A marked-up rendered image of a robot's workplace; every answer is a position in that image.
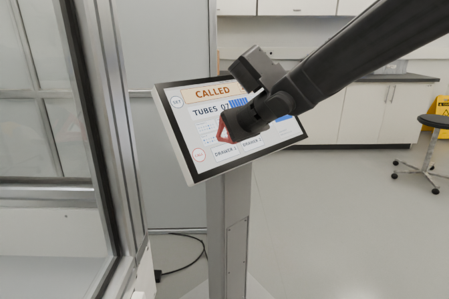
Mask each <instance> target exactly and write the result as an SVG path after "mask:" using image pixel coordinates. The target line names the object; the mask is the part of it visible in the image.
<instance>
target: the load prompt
mask: <svg viewBox="0 0 449 299"><path fill-rule="evenodd" d="M180 92H181V94H182V97H183V99H184V102H185V104H186V105H187V104H191V103H198V102H202V101H208V100H213V99H220V98H224V97H230V96H234V95H241V94H246V93H247V92H246V91H245V90H244V89H243V88H242V87H241V85H240V84H239V83H238V82H237V81H236V82H230V83H222V84H216V85H208V86H202V87H193V88H188V89H180Z"/></svg>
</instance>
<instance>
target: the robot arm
mask: <svg viewBox="0 0 449 299"><path fill-rule="evenodd" d="M448 33H449V0H375V1H374V2H373V3H372V4H371V5H370V6H369V7H367V8H366V9H364V10H363V11H362V12H361V13H360V14H359V15H358V16H356V17H355V18H354V19H352V20H351V21H350V22H349V23H348V24H347V25H345V26H344V27H343V28H341V29H340V30H339V31H338V32H337V33H336V34H335V35H333V36H332V37H330V38H329V39H328V40H327V41H325V42H324V43H323V44H321V45H320V46H319V47H318V48H317V49H316V50H313V51H312V52H311V53H310V54H309V55H308V56H306V57H305V58H304V59H302V60H301V61H300V62H299V63H298V64H297V65H296V66H295V67H294V68H293V69H291V70H290V71H289V72H288V73H287V72H286V71H285V69H284V68H283V67H282V65H281V64H280V63H277V64H275V63H274V62H273V61H272V60H271V58H270V57H269V56H268V55H267V54H266V53H265V52H264V51H263V50H262V49H261V48H260V47H259V46H258V45H253V46H252V47H251V48H249V49H248V50H247V51H245V52H244V53H243V54H242V55H240V56H239V58H238V59H236V60H235V61H234V62H233V63H232V64H231V66H230V67H229V68H228V71H229V72H230V73H231V75H232V76H233V77H234V78H235V79H236V80H237V81H238V83H239V84H240V85H241V87H242V88H243V89H244V90H245V91H246V92H247V93H248V94H250V92H253V93H256V92H258V90H260V89H261V88H263V89H264V90H263V91H262V92H260V93H259V94H258V95H257V96H255V97H254V98H252V100H250V101H249V102H247V103H246V104H245V105H242V106H238V107H233V108H230V109H225V110H224V111H222V112H221V113H220V116H219V125H218V131H217V133H216V138H217V140H218V141H221V142H226V143H230V144H236V143H239V142H241V141H244V140H246V139H249V138H252V137H256V136H258V135H260V134H261V132H263V131H267V130H268V129H270V125H269V123H271V122H272V121H275V120H276V119H278V118H279V117H283V116H284V115H291V116H298V115H301V114H302V113H305V112H306V111H309V110H310V109H313V108H314V107H315V106H316V105H317V104H318V103H319V102H321V101H323V100H325V99H327V98H329V97H331V96H332V95H335V94H336V93H338V92H339V91H341V90H342V89H343V88H344V87H346V86H348V85H349V84H350V83H353V82H355V81H357V80H358V79H360V78H362V77H364V76H366V75H368V74H370V73H372V72H374V71H376V70H378V69H379V68H381V67H383V66H385V65H387V64H389V63H391V62H393V61H395V60H397V59H399V58H401V57H403V56H405V55H407V54H409V53H411V52H413V51H415V50H417V49H419V48H421V47H423V46H425V45H427V44H429V43H431V42H433V41H435V40H437V39H439V38H441V37H443V36H444V35H446V34H448ZM224 127H225V129H226V131H227V135H228V136H227V137H221V133H222V131H223V129H224Z"/></svg>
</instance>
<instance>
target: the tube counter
mask: <svg viewBox="0 0 449 299"><path fill-rule="evenodd" d="M257 95H258V94H255V95H249V96H245V97H238V98H234V99H228V100H224V101H218V104H219V105H220V108H221V109H222V111H224V110H225V109H230V108H233V107H238V106H242V105H245V104H246V103H247V102H249V101H250V100H252V98H254V97H255V96H257Z"/></svg>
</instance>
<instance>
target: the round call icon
mask: <svg viewBox="0 0 449 299"><path fill-rule="evenodd" d="M190 153H191V155H192V158H193V160H194V162H195V164H199V163H201V162H204V161H206V160H208V158H207V155H206V153H205V150H204V148H203V146H200V147H196V148H194V149H190Z"/></svg>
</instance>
